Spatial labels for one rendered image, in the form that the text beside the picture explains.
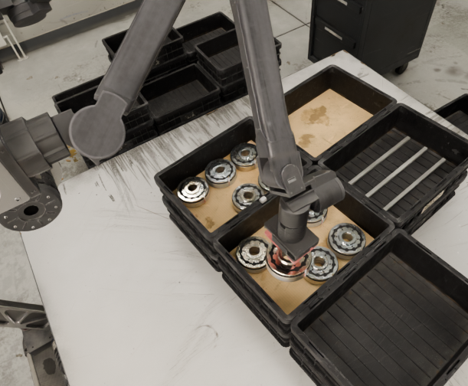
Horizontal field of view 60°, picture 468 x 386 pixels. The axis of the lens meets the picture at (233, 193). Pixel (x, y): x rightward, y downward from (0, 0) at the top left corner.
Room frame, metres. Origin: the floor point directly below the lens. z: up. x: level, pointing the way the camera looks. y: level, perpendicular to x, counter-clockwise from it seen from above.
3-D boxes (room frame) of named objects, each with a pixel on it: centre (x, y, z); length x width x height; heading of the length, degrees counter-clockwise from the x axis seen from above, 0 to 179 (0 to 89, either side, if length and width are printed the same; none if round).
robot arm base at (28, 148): (0.45, 0.29, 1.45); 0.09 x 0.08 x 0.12; 25
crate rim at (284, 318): (0.54, -0.17, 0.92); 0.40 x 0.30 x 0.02; 123
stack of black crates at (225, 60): (1.97, -0.13, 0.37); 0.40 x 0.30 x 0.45; 115
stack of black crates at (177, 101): (1.80, 0.23, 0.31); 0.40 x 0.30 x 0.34; 115
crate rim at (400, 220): (0.76, -0.50, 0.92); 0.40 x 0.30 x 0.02; 123
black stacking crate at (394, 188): (0.76, -0.50, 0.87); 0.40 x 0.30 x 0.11; 123
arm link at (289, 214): (0.42, -0.11, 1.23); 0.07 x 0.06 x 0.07; 114
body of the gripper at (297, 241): (0.42, -0.11, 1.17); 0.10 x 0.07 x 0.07; 31
